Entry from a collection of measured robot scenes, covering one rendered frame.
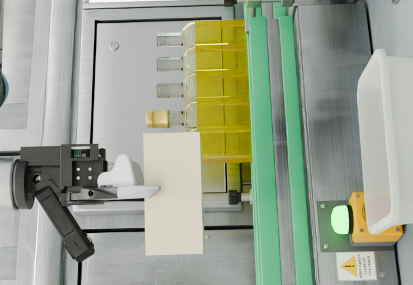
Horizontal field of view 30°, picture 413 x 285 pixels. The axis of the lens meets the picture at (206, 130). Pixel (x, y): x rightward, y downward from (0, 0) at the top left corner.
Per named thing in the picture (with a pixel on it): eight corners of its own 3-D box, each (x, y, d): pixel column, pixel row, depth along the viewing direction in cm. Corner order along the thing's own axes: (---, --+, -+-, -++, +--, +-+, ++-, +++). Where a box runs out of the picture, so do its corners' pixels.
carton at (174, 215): (199, 131, 102) (143, 133, 102) (203, 253, 100) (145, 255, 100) (201, 142, 114) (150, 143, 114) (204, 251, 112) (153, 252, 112)
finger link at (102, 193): (109, 186, 100) (61, 189, 105) (109, 198, 99) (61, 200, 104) (133, 187, 103) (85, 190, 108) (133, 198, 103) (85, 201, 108)
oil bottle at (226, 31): (286, 31, 157) (181, 34, 158) (288, 16, 152) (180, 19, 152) (287, 54, 155) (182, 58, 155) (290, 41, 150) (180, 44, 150)
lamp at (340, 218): (347, 209, 122) (328, 210, 122) (351, 201, 118) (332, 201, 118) (350, 237, 120) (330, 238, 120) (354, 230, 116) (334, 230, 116)
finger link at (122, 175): (145, 150, 99) (91, 155, 104) (145, 196, 98) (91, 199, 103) (160, 152, 101) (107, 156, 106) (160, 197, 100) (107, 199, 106)
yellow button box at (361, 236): (392, 203, 124) (345, 204, 124) (402, 188, 117) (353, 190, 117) (397, 245, 121) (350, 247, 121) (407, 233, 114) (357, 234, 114)
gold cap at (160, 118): (168, 105, 147) (145, 106, 147) (168, 120, 145) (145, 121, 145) (169, 117, 150) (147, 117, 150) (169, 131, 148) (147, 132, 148)
